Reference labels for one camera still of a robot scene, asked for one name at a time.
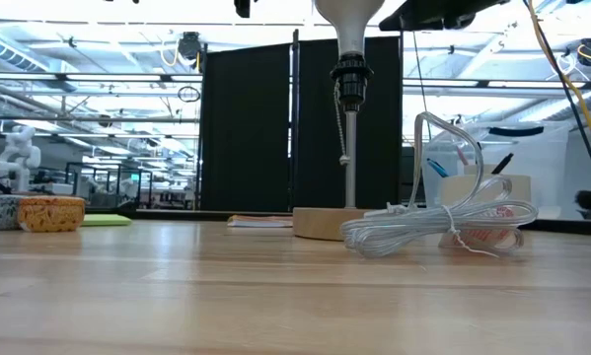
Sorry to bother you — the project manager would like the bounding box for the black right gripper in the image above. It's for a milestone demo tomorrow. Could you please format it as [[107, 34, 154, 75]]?
[[378, 0, 511, 32]]

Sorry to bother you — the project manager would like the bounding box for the wooden base metal pole lamp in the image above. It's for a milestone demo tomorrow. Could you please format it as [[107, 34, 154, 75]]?
[[292, 52, 375, 242]]

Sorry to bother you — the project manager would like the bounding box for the blue pen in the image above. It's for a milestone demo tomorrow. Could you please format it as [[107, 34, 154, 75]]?
[[426, 158, 449, 178]]

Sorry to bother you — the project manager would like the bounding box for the black marker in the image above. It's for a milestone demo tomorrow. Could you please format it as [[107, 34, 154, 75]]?
[[490, 152, 515, 176]]

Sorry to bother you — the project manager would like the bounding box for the clear plastic storage bin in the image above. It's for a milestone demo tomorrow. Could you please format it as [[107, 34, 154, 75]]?
[[417, 120, 572, 221]]

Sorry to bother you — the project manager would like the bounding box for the cream round pen organizer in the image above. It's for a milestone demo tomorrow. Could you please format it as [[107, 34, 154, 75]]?
[[440, 164, 532, 223]]

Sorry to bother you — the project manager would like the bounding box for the pink spiral notebook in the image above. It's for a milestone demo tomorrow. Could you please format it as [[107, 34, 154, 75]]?
[[226, 214, 295, 229]]

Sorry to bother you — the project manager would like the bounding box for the green sticky note pad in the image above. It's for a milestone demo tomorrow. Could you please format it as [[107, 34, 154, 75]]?
[[81, 213, 132, 228]]

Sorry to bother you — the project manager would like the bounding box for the white robot figure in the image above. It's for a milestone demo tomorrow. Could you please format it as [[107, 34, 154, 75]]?
[[0, 125, 47, 193]]

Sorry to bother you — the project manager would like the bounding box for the metal ball pull chain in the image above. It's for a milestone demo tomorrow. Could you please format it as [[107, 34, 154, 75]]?
[[332, 81, 351, 167]]

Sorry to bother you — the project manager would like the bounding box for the black hanging cable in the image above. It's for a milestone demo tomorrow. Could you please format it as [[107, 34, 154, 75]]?
[[521, 0, 591, 213]]

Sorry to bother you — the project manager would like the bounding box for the yellow cable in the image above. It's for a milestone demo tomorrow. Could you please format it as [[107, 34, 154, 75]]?
[[527, 0, 591, 172]]

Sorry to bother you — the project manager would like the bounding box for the clear coiled power cord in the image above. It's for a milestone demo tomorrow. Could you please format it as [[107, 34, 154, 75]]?
[[339, 110, 539, 260]]

